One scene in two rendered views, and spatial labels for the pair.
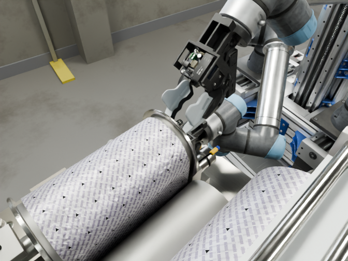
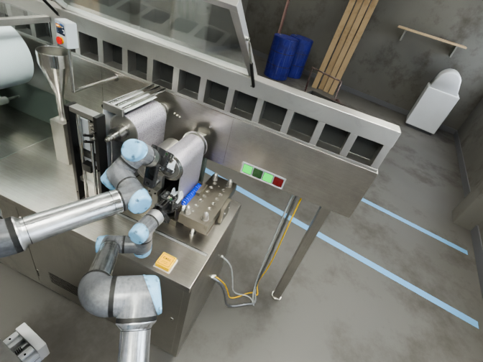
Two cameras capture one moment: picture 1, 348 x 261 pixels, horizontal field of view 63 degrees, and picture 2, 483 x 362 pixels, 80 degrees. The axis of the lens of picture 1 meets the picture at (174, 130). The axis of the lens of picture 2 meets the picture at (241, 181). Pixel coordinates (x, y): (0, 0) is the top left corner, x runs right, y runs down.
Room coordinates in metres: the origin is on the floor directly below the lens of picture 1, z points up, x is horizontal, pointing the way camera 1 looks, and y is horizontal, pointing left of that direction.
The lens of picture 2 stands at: (1.40, -0.33, 2.07)
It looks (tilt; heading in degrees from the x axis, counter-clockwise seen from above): 36 degrees down; 145
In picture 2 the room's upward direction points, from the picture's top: 17 degrees clockwise
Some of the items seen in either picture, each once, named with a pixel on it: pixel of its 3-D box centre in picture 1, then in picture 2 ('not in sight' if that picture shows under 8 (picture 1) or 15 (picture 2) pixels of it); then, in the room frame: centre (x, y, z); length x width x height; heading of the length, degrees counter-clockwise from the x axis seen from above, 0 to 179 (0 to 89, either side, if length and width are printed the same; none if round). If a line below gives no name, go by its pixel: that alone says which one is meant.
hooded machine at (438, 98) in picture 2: not in sight; (436, 100); (-2.07, 6.54, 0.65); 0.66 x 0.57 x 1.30; 34
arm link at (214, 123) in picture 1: (207, 127); (154, 217); (0.51, -0.09, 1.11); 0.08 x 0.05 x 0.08; 44
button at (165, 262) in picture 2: not in sight; (165, 261); (0.61, -0.04, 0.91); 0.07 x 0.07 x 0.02; 44
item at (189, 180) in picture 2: not in sight; (190, 180); (0.29, 0.14, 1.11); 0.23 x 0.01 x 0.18; 134
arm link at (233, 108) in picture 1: (225, 113); (143, 229); (0.57, -0.14, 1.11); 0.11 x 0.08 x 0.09; 134
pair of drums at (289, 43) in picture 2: not in sight; (288, 57); (-4.75, 4.34, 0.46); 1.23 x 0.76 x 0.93; 124
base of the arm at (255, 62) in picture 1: (264, 56); not in sight; (1.22, -0.45, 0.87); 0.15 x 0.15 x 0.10
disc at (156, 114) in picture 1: (168, 144); (168, 166); (0.34, 0.01, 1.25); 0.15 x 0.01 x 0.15; 44
